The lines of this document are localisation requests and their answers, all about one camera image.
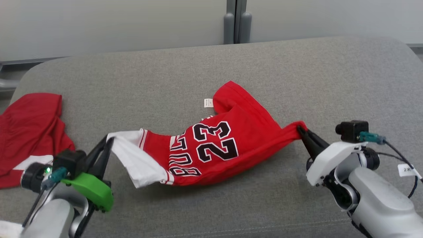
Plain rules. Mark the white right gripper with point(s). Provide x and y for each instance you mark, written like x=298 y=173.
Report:
x=327 y=158

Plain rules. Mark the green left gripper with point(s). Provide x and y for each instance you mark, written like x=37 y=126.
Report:
x=96 y=193

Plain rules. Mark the red number 23 jersey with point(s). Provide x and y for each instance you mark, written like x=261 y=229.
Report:
x=244 y=132

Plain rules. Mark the red shorts with white stripe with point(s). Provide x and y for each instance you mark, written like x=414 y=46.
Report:
x=29 y=132

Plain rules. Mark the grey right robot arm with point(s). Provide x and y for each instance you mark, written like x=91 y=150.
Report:
x=380 y=205

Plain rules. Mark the grey fabric sofa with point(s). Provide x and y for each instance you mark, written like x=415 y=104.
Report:
x=165 y=76

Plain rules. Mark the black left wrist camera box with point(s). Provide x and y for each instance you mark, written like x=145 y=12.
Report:
x=69 y=162

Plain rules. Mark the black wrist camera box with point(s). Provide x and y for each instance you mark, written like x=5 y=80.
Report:
x=69 y=162
x=352 y=130

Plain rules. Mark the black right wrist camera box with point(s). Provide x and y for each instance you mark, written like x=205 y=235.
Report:
x=352 y=130

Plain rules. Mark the grey partition post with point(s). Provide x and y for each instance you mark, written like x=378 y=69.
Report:
x=245 y=28
x=228 y=28

